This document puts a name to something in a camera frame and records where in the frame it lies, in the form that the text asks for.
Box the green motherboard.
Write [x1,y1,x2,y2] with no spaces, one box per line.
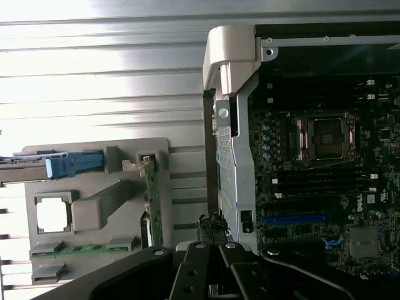
[249,73,400,281]

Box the silver chipset heatsink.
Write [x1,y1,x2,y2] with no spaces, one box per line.
[349,226,379,259]

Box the silver CPU chip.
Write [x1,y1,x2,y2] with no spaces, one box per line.
[36,197,69,234]

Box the black open PC case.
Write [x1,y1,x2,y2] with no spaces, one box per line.
[201,24,400,284]

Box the blue expansion slot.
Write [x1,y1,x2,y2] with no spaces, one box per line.
[262,214,326,226]

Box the green RAM stick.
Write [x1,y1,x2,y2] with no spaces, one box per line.
[30,244,131,258]

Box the black RAM slot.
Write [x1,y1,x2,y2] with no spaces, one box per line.
[271,169,378,178]
[267,88,376,97]
[271,192,378,200]
[267,104,376,113]
[267,80,376,89]
[271,176,378,185]
[271,184,378,193]
[267,96,376,104]

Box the grey parts rack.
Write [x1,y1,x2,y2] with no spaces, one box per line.
[22,136,172,290]

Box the metal CPU socket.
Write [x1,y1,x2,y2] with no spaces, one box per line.
[292,112,359,165]

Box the hard disk blue caddy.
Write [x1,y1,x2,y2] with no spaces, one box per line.
[0,149,106,189]

